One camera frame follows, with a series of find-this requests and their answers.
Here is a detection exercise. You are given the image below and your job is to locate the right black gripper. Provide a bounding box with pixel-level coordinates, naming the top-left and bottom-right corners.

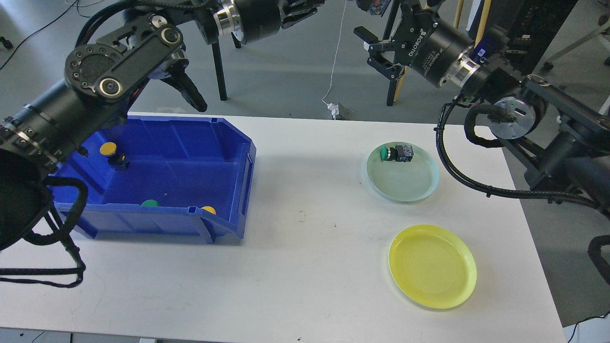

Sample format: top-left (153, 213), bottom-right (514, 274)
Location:
top-left (354, 0), bottom-right (477, 88)

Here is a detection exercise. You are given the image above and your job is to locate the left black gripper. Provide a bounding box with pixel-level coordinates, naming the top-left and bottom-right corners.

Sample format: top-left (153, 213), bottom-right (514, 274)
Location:
top-left (231, 0), bottom-right (326, 46)

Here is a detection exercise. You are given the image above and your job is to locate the green push button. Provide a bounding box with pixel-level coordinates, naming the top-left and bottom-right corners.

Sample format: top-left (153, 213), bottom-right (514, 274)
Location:
top-left (141, 199), bottom-right (160, 207)
top-left (379, 145), bottom-right (415, 162)

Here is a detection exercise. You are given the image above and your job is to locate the yellow push button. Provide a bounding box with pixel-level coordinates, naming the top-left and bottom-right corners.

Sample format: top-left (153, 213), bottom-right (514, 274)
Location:
top-left (99, 141), bottom-right (129, 171)
top-left (201, 206), bottom-right (216, 215)
top-left (356, 0), bottom-right (391, 17)

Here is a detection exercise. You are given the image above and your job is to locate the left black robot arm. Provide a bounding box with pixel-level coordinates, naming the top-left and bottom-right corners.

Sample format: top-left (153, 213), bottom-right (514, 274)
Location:
top-left (1, 0), bottom-right (324, 288)

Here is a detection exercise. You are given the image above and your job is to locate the light green plate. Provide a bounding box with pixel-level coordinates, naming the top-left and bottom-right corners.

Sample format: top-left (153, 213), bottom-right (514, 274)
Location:
top-left (366, 141), bottom-right (440, 202)

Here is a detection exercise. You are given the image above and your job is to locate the yellow push button front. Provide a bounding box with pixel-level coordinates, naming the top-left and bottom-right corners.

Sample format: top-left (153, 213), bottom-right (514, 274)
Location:
top-left (201, 206), bottom-right (216, 215)

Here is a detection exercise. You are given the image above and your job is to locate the yellow plate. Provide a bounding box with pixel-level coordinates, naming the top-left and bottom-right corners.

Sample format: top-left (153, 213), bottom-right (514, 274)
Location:
top-left (388, 224), bottom-right (478, 310)

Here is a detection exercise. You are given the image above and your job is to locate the green push button front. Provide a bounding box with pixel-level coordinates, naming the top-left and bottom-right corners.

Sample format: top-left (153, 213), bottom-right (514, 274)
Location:
top-left (141, 199), bottom-right (160, 207)

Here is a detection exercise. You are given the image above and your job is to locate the wooden leg left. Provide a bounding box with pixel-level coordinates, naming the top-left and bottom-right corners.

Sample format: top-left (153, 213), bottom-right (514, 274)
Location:
top-left (391, 67), bottom-right (409, 104)

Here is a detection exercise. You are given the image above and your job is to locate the wooden leg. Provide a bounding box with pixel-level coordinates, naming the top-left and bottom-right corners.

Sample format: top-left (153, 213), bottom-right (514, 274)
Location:
top-left (391, 67), bottom-right (409, 104)
top-left (453, 0), bottom-right (492, 46)

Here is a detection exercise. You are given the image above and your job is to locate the black stand leg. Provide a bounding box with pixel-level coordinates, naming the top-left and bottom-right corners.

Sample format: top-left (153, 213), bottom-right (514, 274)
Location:
top-left (382, 0), bottom-right (408, 107)

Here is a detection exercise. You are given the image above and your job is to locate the black tripod legs left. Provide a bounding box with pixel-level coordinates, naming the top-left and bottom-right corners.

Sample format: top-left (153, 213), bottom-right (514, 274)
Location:
top-left (211, 29), bottom-right (228, 101)

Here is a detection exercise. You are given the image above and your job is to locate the wooden leg right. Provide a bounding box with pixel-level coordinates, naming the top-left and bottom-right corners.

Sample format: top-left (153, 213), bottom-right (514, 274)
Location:
top-left (453, 0), bottom-right (492, 46)

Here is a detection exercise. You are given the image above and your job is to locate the white power adapter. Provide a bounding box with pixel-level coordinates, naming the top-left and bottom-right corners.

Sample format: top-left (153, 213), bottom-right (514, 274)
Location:
top-left (327, 103), bottom-right (349, 120)

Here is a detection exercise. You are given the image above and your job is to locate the black cabinet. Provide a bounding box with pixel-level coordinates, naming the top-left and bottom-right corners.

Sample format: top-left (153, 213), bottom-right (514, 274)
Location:
top-left (482, 0), bottom-right (577, 75)

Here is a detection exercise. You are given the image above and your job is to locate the blue plastic bin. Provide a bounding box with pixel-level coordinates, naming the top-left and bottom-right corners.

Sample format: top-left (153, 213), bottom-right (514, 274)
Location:
top-left (56, 116), bottom-right (256, 244)

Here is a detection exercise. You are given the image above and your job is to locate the white cable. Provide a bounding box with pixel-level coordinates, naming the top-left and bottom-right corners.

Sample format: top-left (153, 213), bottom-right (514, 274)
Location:
top-left (322, 0), bottom-right (349, 106)

